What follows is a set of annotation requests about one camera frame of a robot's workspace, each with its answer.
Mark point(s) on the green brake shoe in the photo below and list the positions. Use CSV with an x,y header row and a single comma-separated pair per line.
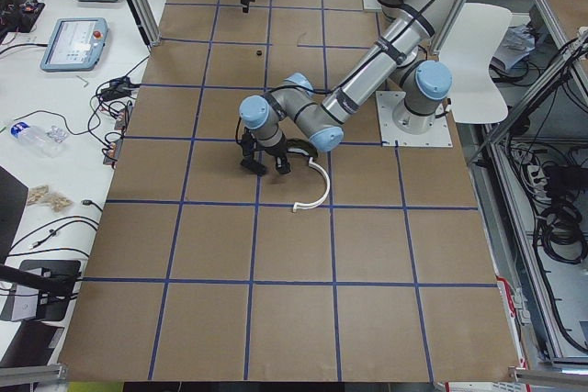
x,y
302,147

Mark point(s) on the blue teach pendant near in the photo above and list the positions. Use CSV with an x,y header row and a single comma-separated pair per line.
x,y
75,45

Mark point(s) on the white plastic chair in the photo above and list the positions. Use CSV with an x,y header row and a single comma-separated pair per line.
x,y
467,52

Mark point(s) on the plastic water bottle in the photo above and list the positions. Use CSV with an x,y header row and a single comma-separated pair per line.
x,y
35,139

